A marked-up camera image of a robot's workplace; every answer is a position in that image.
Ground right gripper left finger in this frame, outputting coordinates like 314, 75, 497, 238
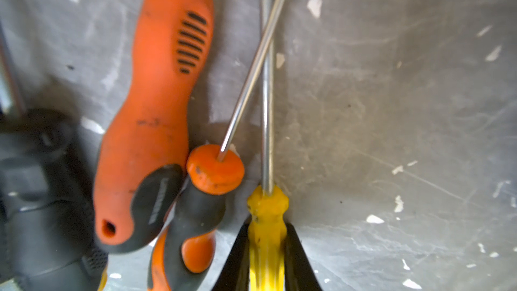
212, 222, 250, 291

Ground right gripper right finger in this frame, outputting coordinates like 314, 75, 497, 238
284, 223, 323, 291

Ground orange black grip screwdriver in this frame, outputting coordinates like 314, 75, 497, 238
148, 0, 285, 290

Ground yellow handle screwdriver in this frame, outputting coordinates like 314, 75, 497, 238
248, 0, 289, 290

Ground orange handle screwdriver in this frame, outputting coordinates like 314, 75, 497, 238
93, 0, 214, 254

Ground black yellow screwdriver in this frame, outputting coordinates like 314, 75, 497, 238
1, 41, 108, 290

